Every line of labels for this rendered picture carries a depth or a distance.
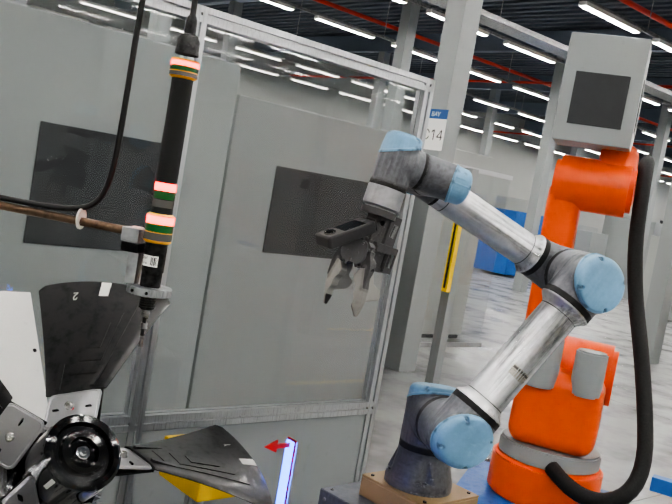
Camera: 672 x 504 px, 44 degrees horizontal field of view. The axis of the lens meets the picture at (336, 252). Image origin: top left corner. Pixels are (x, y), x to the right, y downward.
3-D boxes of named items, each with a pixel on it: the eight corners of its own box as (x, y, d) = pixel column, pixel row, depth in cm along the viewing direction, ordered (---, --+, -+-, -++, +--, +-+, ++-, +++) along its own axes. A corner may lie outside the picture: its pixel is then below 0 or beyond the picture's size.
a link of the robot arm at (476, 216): (575, 259, 196) (410, 144, 183) (601, 266, 186) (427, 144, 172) (550, 301, 196) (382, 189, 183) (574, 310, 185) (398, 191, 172)
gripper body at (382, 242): (390, 278, 164) (410, 220, 164) (359, 268, 159) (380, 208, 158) (364, 269, 170) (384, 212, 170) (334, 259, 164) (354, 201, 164)
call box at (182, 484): (156, 480, 184) (164, 434, 183) (195, 476, 191) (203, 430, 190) (195, 510, 172) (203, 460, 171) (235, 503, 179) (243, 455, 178)
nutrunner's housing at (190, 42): (129, 308, 131) (175, 11, 127) (140, 305, 134) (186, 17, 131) (152, 313, 130) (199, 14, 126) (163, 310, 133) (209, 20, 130)
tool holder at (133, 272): (106, 288, 130) (115, 226, 129) (127, 285, 136) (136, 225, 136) (159, 300, 128) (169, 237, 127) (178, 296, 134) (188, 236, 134)
